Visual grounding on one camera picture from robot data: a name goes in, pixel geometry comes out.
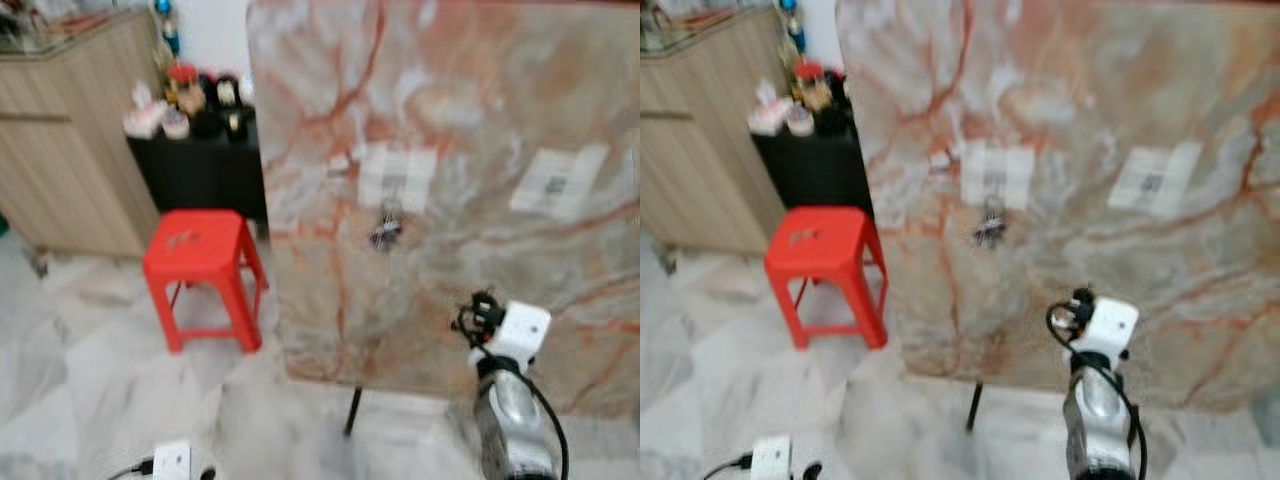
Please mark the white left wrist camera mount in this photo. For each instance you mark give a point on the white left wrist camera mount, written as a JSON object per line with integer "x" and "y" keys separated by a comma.
{"x": 172, "y": 462}
{"x": 771, "y": 458}

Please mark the blue and gold trophy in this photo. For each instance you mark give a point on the blue and gold trophy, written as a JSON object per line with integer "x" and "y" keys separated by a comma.
{"x": 167, "y": 28}
{"x": 792, "y": 25}

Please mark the red plastic stool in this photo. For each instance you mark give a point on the red plastic stool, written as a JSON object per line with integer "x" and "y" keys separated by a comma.
{"x": 195, "y": 265}
{"x": 820, "y": 262}

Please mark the black round mouse figure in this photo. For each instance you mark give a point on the black round mouse figure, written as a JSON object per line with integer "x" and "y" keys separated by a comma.
{"x": 223, "y": 92}
{"x": 838, "y": 88}

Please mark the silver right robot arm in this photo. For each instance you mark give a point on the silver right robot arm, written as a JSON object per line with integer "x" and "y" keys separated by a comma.
{"x": 512, "y": 425}
{"x": 1098, "y": 420}

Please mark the white tape roll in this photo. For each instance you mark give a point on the white tape roll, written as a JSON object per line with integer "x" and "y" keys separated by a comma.
{"x": 175, "y": 124}
{"x": 800, "y": 121}

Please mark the clear adhesive wall hook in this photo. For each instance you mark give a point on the clear adhesive wall hook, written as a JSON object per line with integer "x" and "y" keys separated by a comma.
{"x": 398, "y": 175}
{"x": 558, "y": 182}
{"x": 998, "y": 172}
{"x": 1155, "y": 180}

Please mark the black low console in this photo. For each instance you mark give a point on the black low console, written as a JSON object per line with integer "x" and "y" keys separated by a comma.
{"x": 815, "y": 170}
{"x": 200, "y": 175}

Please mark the marble pattern folding table top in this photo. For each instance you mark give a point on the marble pattern folding table top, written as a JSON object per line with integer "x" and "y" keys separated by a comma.
{"x": 1100, "y": 110}
{"x": 450, "y": 120}

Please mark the black metal table leg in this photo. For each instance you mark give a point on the black metal table leg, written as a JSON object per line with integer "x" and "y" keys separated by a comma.
{"x": 974, "y": 408}
{"x": 352, "y": 412}

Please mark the light wood cabinet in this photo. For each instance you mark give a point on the light wood cabinet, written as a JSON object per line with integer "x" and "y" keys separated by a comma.
{"x": 60, "y": 160}
{"x": 700, "y": 160}

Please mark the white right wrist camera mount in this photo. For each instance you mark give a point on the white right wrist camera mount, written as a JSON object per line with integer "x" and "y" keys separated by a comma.
{"x": 1108, "y": 325}
{"x": 522, "y": 330}

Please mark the pink white tissue box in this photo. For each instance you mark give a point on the pink white tissue box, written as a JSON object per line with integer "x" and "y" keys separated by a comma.
{"x": 769, "y": 115}
{"x": 144, "y": 118}

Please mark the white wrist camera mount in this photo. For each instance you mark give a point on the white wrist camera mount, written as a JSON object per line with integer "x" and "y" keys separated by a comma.
{"x": 172, "y": 462}
{"x": 1108, "y": 325}
{"x": 522, "y": 330}
{"x": 771, "y": 458}

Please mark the red lid clear jar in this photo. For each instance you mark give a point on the red lid clear jar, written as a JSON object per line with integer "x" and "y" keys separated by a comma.
{"x": 812, "y": 88}
{"x": 185, "y": 92}

